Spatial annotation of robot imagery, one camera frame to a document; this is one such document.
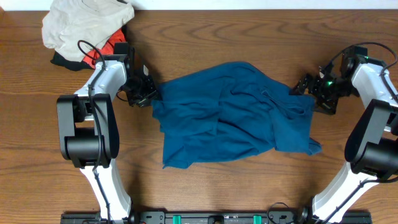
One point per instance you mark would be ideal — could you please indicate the red-orange garment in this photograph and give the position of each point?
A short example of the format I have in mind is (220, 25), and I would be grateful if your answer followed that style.
(107, 49)

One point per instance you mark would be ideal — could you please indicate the black garment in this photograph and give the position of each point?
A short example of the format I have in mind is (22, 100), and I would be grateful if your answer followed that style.
(74, 66)

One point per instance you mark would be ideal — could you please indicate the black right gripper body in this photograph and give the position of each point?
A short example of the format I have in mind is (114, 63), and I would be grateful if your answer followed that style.
(328, 93)

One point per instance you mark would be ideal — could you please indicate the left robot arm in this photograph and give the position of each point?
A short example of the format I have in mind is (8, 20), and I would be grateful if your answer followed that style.
(88, 131)

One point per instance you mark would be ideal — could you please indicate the black mounting rail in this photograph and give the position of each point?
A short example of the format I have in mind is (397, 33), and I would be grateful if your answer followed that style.
(210, 218)

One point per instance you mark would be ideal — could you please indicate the beige crumpled garment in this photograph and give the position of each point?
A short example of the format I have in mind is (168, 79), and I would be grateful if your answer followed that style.
(94, 21)

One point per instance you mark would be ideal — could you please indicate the teal blue t-shirt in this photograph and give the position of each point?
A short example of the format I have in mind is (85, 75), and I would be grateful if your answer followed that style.
(228, 112)

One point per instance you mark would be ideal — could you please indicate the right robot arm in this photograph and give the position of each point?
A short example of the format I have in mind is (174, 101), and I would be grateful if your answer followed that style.
(370, 158)

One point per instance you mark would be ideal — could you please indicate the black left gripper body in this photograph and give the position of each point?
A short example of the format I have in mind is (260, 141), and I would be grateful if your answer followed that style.
(138, 92)

